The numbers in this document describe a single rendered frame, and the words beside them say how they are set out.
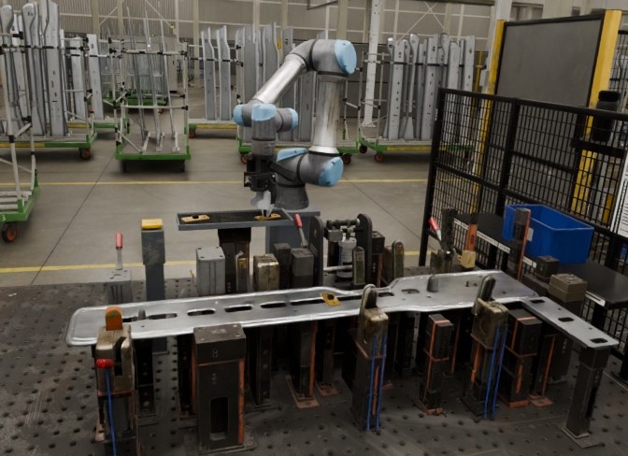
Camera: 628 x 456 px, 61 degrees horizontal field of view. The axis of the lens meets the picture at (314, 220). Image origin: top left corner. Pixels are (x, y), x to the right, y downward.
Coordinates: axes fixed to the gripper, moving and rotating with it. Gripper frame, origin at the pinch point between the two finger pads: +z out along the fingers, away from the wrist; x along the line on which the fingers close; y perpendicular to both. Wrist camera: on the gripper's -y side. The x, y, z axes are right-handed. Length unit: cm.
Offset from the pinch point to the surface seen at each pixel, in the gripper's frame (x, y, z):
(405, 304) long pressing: 48, -18, 18
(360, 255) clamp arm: 26.9, -18.6, 9.8
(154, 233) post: -9.2, 35.3, 4.5
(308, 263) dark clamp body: 19.0, -4.1, 12.3
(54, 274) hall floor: -269, 24, 117
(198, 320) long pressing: 26.5, 36.8, 18.0
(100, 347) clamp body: 37, 64, 12
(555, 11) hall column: -337, -699, -129
